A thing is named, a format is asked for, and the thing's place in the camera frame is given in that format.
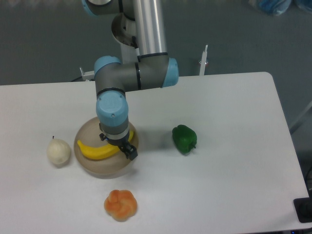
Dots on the beige round plate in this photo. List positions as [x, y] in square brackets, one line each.
[113, 166]

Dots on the blue plastic bag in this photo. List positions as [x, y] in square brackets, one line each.
[279, 7]

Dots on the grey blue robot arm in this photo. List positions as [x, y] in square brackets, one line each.
[152, 69]

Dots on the black device at edge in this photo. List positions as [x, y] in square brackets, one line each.
[303, 207]

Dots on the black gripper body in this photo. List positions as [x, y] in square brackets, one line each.
[117, 135]

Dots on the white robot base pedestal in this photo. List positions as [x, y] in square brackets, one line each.
[125, 33]

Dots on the green bell pepper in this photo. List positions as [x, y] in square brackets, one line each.
[185, 139]

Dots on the yellow banana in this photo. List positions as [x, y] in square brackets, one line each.
[98, 153]

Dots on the white metal bracket left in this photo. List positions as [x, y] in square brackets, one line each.
[89, 75]

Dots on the white metal post right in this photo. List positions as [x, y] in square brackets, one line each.
[203, 61]

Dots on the orange braided bread roll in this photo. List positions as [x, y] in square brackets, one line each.
[120, 205]

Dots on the white pear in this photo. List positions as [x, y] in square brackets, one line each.
[58, 151]

